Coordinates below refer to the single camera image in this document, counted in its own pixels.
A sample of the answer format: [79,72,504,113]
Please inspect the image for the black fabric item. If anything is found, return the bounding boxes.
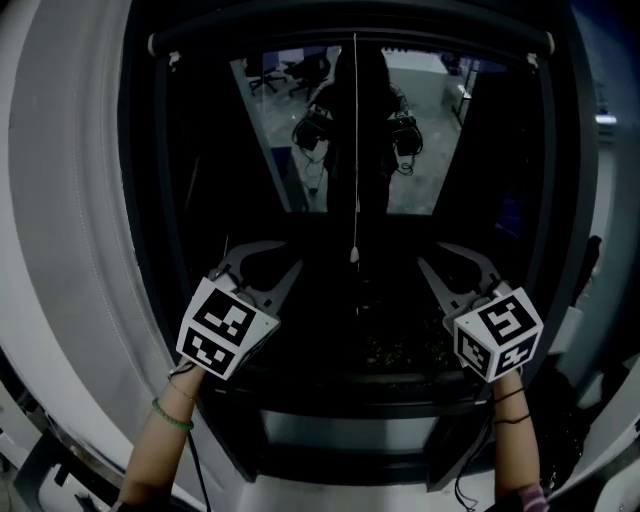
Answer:
[573,233,605,307]

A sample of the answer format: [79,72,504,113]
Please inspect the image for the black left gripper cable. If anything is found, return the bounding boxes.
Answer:
[167,362,212,512]

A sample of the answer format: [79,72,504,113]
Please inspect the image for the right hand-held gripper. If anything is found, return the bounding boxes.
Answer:
[416,241,545,384]

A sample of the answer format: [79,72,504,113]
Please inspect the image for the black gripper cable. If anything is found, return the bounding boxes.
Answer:
[167,362,212,512]
[451,413,495,512]

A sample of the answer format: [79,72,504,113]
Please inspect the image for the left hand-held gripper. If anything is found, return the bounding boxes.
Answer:
[175,239,305,382]

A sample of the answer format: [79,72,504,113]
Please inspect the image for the white pull cord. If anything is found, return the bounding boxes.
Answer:
[348,32,361,264]

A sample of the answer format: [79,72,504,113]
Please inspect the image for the black roller window blind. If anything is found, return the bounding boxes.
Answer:
[147,29,556,69]

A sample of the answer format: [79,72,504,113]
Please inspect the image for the black hair ties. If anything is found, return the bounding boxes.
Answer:
[492,387,532,427]

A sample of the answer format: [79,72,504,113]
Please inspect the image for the thin gold bracelet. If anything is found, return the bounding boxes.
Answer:
[167,380,199,404]

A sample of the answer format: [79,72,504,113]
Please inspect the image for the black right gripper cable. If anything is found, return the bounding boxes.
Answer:
[451,413,495,512]

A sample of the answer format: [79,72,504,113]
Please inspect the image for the green bead bracelet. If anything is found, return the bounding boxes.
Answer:
[150,396,196,433]

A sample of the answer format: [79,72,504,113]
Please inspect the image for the person's shirt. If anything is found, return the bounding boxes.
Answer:
[108,481,552,512]

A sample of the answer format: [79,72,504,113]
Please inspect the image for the person's left forearm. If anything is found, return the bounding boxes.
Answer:
[118,366,207,507]

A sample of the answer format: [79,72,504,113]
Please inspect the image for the person's right forearm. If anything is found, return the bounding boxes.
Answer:
[491,368,545,502]

